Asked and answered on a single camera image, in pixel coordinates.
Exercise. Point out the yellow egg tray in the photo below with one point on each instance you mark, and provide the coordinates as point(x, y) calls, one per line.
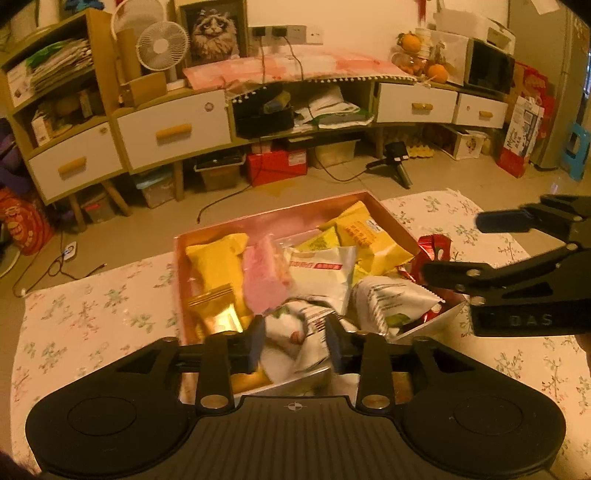
point(415, 150)

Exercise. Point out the white paper bag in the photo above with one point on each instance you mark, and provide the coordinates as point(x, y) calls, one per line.
point(450, 57)

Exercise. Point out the black storage case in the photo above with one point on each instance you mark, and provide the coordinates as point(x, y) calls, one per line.
point(261, 122)

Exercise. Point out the microwave oven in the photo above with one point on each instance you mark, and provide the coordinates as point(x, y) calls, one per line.
point(489, 69)

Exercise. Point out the blue yellow cloth bundle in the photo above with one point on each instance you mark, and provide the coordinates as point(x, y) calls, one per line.
point(277, 101)

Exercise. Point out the floral tablecloth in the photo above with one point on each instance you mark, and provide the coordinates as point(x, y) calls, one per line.
point(92, 314)

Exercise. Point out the red gift bag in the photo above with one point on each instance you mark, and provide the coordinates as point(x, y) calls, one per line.
point(512, 161)

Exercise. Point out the pink snack packet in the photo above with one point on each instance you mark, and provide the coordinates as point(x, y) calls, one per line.
point(265, 281)

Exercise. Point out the small plastic bin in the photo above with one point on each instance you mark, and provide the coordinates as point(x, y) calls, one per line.
point(99, 210)

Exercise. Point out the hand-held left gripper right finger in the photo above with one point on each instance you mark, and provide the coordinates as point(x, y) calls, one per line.
point(334, 344)

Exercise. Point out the white snack packet dark print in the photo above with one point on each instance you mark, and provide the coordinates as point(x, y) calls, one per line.
point(388, 300)

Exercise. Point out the plastic bin black lid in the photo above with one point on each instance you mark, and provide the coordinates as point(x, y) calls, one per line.
point(221, 175)

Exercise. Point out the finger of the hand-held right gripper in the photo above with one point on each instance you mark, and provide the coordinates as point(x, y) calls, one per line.
point(461, 277)
point(503, 220)

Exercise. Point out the blue plastic stool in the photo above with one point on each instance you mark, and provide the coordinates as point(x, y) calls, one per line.
point(577, 152)

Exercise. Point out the grey refrigerator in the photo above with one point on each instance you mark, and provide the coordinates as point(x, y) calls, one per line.
point(554, 46)

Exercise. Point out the small cardboard box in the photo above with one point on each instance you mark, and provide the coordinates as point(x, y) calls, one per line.
point(145, 90)

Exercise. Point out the framed cat picture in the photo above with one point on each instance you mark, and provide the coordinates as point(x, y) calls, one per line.
point(214, 32)

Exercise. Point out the white desk fan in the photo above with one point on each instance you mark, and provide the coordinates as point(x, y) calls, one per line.
point(161, 46)

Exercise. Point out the white snack packet green print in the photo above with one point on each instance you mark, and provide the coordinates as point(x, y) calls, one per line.
point(291, 337)

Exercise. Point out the cardboard tube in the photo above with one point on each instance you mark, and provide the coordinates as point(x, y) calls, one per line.
point(127, 55)

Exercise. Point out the white power adapter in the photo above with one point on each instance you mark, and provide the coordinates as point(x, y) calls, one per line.
point(70, 251)

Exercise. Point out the clear plastic container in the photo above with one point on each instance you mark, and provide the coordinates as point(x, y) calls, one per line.
point(334, 154)

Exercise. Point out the red hanging ornament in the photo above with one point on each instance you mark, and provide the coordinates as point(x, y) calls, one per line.
point(421, 9)

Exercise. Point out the tall wooden shelf cabinet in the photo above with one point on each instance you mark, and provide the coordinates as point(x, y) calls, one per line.
point(99, 55)

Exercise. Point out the white wall socket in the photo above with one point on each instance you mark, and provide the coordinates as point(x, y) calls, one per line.
point(316, 34)

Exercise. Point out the wooden drawer cabinet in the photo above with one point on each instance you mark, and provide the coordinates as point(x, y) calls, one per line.
point(184, 98)

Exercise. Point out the stack of papers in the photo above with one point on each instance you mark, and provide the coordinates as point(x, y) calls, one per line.
point(328, 108)

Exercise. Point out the grey wall socket panel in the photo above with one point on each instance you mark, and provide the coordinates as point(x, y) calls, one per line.
point(295, 33)

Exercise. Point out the red snack packet white figures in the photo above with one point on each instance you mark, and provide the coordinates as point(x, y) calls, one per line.
point(434, 247)
point(415, 274)

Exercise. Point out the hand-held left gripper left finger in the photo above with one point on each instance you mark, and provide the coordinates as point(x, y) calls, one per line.
point(255, 344)

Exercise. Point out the large yellow snack packet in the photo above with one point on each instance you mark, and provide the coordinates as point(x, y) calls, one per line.
point(378, 249)
point(217, 263)

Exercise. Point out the lemon yellow snack packet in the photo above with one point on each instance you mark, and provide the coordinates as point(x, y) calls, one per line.
point(323, 240)

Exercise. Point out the white printed storage box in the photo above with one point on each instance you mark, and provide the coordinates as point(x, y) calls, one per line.
point(471, 143)

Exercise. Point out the small golden snack packet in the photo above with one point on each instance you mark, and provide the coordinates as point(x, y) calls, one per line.
point(212, 304)

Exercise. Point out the red gift box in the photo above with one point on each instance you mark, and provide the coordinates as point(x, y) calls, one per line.
point(535, 87)

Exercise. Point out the pink table runner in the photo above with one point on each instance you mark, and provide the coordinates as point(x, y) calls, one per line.
point(332, 62)

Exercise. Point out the white carton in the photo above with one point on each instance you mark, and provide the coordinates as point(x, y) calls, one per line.
point(40, 127)

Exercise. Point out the purple cloth bag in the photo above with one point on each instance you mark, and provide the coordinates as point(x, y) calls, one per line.
point(7, 157)

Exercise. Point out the orange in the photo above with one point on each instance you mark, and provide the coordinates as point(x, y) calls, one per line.
point(411, 41)
point(436, 71)

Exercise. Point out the white cardboard box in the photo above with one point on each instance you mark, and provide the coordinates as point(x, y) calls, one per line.
point(475, 25)

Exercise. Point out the red cardboard box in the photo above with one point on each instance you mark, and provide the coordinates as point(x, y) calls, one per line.
point(277, 168)

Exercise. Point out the stack of newspapers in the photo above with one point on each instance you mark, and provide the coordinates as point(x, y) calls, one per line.
point(60, 64)

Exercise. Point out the pink storage box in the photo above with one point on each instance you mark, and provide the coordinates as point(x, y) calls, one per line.
point(286, 221)

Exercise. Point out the long wooden media stand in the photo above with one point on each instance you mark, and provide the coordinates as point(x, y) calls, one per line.
point(371, 104)

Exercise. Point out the red printed sack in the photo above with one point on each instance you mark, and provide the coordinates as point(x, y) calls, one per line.
point(23, 221)

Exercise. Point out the white snack packet red label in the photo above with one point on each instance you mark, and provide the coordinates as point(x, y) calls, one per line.
point(323, 281)

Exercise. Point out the plastic bin blue lid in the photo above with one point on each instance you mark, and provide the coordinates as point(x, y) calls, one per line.
point(154, 189)

